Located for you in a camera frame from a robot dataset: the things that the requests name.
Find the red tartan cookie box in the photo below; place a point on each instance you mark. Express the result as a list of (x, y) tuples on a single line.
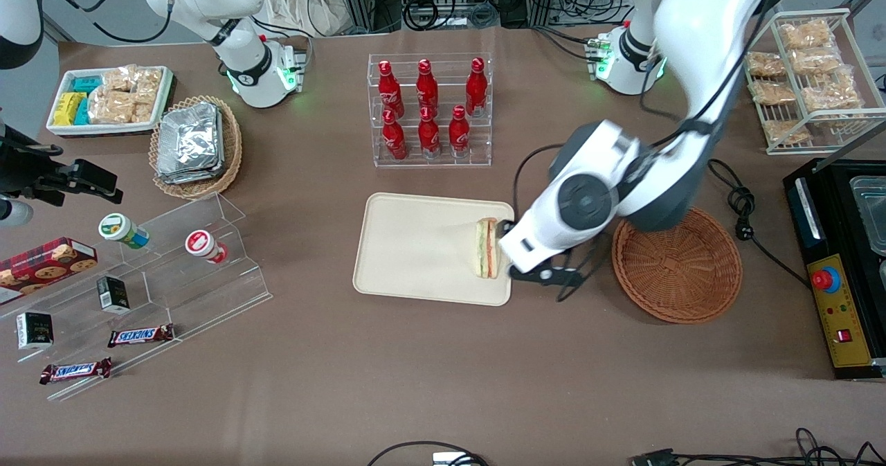
[(41, 265)]

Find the clear acrylic bottle rack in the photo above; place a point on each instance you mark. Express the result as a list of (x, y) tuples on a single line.
[(477, 154)]

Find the green lid white cup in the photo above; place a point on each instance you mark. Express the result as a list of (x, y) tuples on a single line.
[(121, 229)]

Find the red lid white cup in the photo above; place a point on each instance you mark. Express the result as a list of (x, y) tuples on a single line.
[(203, 244)]

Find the beige cloth bag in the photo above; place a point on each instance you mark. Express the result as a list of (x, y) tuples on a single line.
[(304, 5)]

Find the clear acrylic step stand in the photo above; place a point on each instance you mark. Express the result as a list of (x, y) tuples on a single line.
[(201, 293)]

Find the teal snack pack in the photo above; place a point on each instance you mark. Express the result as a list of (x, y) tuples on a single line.
[(87, 84), (82, 111)]

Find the clear bag of rice crackers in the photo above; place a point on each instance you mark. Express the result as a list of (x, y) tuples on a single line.
[(143, 113), (119, 78), (149, 84), (111, 107)]

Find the beige plastic tray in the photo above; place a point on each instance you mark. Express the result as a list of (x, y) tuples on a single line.
[(422, 248)]

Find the brown Snickers bar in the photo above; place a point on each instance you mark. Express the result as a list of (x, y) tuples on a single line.
[(75, 370), (140, 335)]

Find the small silver device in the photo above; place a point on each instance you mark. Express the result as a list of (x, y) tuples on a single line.
[(450, 459)]

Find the red emergency stop button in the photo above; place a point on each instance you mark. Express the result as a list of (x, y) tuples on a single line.
[(826, 280)]

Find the round brown wicker basket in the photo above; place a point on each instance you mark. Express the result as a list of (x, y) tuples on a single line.
[(678, 272)]

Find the red cola bottle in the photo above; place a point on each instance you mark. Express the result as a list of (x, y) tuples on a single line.
[(427, 88), (390, 92), (476, 92), (459, 137), (395, 140), (429, 137)]

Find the black appliance box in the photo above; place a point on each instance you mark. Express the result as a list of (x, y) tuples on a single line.
[(830, 189)]

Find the black left camera mount bracket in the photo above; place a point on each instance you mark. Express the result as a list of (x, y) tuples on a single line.
[(547, 275)]

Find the small black and white carton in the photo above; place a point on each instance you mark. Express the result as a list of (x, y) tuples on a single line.
[(34, 331)]

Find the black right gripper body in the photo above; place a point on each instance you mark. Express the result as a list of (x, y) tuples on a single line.
[(29, 167)]

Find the clear bag of fried snacks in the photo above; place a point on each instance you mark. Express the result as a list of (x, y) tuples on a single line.
[(785, 132), (834, 93), (806, 33), (815, 61), (772, 92), (765, 64)]

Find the white rectangular snack tray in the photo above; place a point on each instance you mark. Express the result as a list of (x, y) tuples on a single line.
[(59, 130)]

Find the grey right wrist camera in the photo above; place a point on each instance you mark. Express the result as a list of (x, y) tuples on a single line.
[(14, 212)]

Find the yellow control panel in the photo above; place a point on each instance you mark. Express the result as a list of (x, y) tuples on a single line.
[(841, 314)]

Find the silver foil pouch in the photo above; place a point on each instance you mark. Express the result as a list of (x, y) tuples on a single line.
[(188, 137), (190, 177)]

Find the oval tan wicker basket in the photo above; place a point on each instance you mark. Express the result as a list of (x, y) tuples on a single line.
[(234, 147)]

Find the clear plastic container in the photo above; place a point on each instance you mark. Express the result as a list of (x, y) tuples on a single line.
[(871, 217)]

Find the triangular sandwich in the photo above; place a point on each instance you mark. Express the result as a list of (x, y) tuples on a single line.
[(486, 248)]

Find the yellow snack pack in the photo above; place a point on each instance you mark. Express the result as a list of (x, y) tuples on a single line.
[(65, 116), (70, 100)]

